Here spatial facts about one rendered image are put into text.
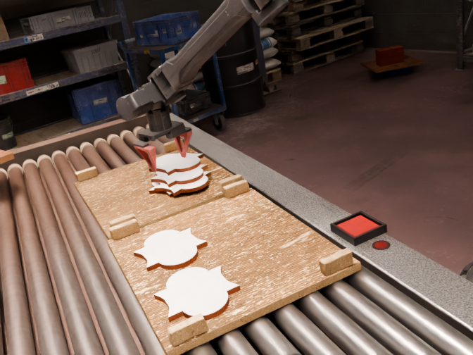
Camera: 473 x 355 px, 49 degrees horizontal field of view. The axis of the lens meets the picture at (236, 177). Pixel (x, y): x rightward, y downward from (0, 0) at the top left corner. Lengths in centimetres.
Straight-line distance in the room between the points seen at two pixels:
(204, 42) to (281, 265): 46
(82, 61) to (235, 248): 450
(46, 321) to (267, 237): 42
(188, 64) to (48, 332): 59
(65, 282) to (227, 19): 59
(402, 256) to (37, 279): 70
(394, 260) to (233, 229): 32
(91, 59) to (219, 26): 442
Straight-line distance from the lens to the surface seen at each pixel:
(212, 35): 104
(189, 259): 96
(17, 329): 100
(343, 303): 85
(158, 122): 127
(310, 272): 88
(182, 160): 134
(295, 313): 83
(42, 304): 103
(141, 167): 149
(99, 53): 543
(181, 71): 114
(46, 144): 193
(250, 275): 90
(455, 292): 87
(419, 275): 90
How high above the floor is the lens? 144
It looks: 23 degrees down
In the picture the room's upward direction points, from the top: 11 degrees counter-clockwise
